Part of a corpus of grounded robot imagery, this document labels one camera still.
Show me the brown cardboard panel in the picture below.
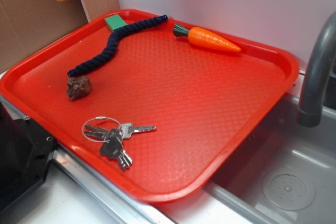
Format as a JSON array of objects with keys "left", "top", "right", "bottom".
[{"left": 1, "top": 0, "right": 119, "bottom": 72}]

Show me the green rectangular block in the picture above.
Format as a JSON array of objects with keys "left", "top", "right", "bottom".
[{"left": 104, "top": 14, "right": 127, "bottom": 32}]

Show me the brown rock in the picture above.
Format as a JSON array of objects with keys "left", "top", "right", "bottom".
[{"left": 66, "top": 76, "right": 92, "bottom": 101}]

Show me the orange toy carrot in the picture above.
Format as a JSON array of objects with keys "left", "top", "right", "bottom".
[{"left": 173, "top": 24, "right": 241, "bottom": 52}]

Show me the red plastic tray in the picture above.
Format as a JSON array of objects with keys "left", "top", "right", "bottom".
[{"left": 1, "top": 17, "right": 299, "bottom": 203}]

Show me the grey sink faucet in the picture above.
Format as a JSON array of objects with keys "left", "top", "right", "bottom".
[{"left": 297, "top": 13, "right": 335, "bottom": 127}]

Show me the grey toy sink basin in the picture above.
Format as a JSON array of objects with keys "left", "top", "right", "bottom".
[{"left": 161, "top": 76, "right": 335, "bottom": 223}]

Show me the dark blue twisted rope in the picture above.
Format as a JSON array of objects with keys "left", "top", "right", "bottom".
[{"left": 67, "top": 14, "right": 169, "bottom": 78}]

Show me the silver key bunch on ring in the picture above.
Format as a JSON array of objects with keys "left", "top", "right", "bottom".
[{"left": 82, "top": 116, "right": 156, "bottom": 172}]

